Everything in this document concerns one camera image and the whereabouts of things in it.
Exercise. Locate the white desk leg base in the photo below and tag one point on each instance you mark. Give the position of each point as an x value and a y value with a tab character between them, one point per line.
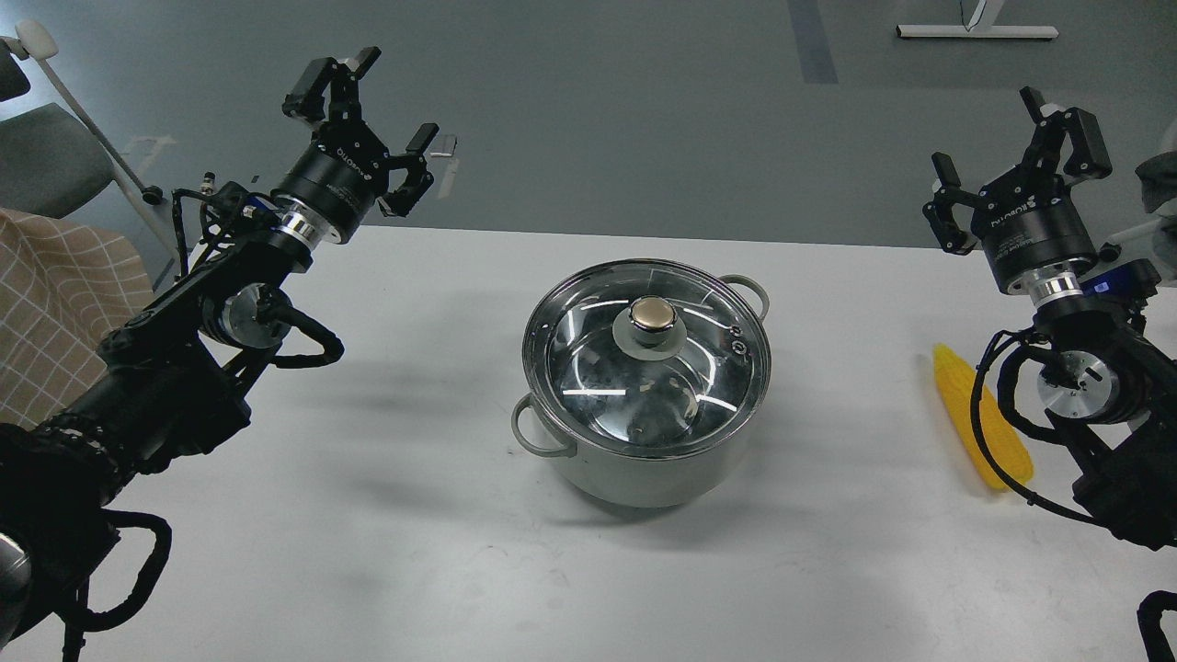
981	24

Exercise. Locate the glass pot lid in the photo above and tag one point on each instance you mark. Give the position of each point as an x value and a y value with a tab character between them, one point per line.
649	358

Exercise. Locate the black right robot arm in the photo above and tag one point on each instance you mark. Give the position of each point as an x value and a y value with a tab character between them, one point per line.
1082	376

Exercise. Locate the grey chair at right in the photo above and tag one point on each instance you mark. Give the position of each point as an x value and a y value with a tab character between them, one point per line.
1153	239

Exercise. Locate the beige checkered cloth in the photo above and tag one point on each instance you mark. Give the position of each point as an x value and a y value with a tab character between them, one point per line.
64	287

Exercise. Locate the grey office chair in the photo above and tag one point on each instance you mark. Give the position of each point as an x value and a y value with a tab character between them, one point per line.
55	157

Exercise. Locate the grey steel cooking pot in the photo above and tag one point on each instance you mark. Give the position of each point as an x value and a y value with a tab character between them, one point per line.
627	481

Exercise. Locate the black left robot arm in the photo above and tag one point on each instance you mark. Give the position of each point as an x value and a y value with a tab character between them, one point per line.
177	374

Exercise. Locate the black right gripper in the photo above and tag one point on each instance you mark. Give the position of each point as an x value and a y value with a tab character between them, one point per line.
1031	223

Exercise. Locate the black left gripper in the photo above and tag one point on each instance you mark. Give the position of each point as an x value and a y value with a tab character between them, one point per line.
345	168

